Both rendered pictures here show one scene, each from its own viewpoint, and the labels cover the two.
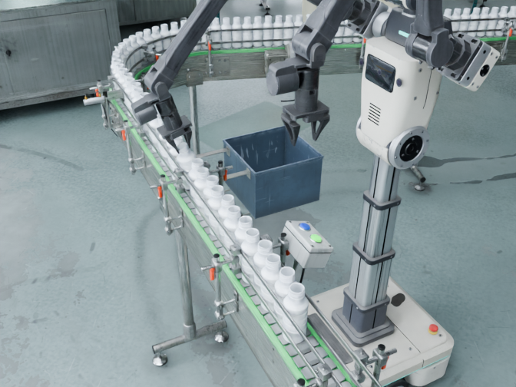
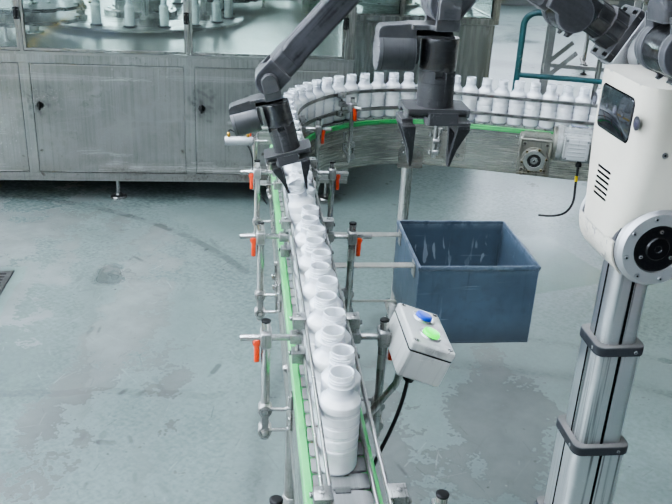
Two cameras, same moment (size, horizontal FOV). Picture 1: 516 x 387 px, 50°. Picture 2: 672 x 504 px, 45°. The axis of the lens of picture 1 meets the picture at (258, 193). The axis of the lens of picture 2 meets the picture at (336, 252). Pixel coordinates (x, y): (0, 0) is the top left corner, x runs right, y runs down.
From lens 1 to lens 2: 50 cm
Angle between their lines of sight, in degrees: 20
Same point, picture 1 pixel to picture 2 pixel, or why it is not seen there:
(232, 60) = (470, 139)
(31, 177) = (178, 268)
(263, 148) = (461, 250)
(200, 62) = (422, 135)
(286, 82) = (395, 48)
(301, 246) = (403, 339)
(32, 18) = (241, 68)
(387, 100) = (619, 157)
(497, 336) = not seen: outside the picture
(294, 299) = (332, 389)
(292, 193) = (479, 316)
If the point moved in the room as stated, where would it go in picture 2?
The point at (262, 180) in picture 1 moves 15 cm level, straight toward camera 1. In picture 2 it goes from (430, 280) to (413, 305)
